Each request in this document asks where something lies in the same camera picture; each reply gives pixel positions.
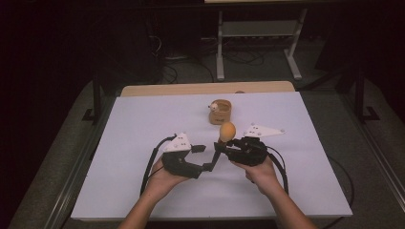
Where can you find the white table cover sheet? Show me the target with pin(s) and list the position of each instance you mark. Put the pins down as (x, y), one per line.
(127, 143)

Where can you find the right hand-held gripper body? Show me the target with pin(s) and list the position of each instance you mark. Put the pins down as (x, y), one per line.
(251, 149)

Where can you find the black floor stand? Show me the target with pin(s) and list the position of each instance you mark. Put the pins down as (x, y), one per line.
(361, 98)
(95, 101)

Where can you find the tan bag-shaped holder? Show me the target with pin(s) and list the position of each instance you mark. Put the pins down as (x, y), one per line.
(219, 117)

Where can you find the grey metal stand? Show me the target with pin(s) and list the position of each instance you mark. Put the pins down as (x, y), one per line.
(258, 30)

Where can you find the orange ball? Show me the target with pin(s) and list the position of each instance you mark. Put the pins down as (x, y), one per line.
(227, 132)

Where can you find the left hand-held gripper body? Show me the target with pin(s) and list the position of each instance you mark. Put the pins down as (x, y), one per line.
(178, 159)

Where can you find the person's left hand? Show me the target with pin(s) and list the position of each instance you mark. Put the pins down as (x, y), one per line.
(162, 179)

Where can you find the wooden table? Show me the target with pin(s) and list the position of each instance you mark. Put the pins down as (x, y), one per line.
(191, 89)

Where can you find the person's right hand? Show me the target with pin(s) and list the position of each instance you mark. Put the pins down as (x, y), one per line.
(259, 176)

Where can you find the small cream bear figurine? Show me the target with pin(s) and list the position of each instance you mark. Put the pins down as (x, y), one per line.
(215, 106)

